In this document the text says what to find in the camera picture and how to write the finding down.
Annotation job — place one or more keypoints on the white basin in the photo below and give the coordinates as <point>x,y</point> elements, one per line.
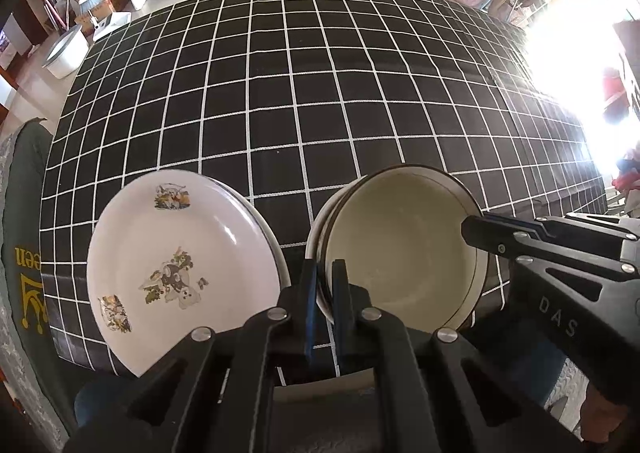
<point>65,50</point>

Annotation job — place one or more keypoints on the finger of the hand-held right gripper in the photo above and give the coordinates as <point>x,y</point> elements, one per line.
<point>490,235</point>
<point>580,229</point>

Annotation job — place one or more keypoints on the medium white ceramic bowl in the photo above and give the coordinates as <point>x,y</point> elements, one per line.
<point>314,245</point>

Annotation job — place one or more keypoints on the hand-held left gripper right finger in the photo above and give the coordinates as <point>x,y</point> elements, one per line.
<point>340,303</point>

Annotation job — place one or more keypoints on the black white checked tablecloth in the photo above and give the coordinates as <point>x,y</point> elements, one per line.
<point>300,83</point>

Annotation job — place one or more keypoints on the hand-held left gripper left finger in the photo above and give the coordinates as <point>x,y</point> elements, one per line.
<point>310,303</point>

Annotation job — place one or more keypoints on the person's right leg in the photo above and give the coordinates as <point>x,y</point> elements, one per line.
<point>540,363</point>

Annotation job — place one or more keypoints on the brown cardboard box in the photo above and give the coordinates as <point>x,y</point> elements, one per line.
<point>102,8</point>

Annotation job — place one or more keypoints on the person's right hand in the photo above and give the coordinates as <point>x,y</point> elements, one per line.
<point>597,408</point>

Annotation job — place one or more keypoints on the red hanging garment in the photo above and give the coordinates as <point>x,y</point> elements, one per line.
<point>612,93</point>

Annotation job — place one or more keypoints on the large patterned ceramic bowl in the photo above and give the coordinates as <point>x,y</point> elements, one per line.
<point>400,243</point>

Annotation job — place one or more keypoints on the green cover with gold print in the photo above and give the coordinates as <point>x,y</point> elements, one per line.
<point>25,213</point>

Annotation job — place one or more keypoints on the white plate with landscape prints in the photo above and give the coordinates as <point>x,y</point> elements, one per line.
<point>200,233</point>

